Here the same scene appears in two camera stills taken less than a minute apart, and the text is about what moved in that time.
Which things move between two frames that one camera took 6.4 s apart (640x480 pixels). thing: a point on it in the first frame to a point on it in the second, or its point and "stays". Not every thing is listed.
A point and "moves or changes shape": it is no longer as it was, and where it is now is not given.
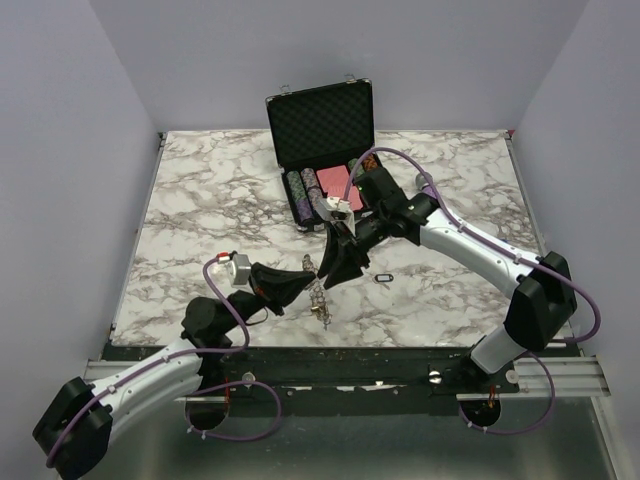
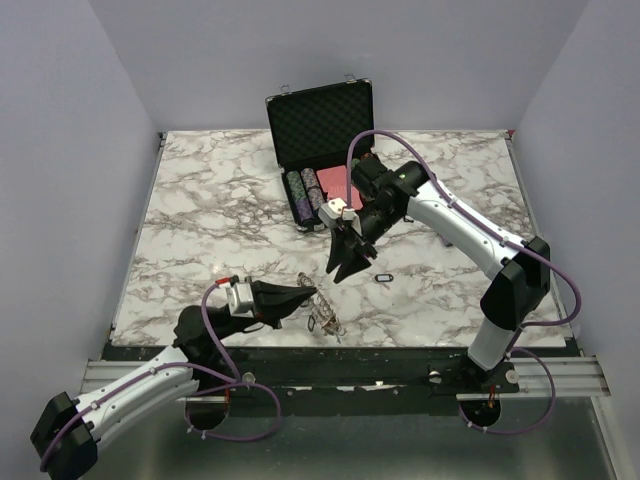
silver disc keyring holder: [318, 302] moves or changes shape
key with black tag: [383, 277] stays
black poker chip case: [319, 133] stays
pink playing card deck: [334, 183] stays
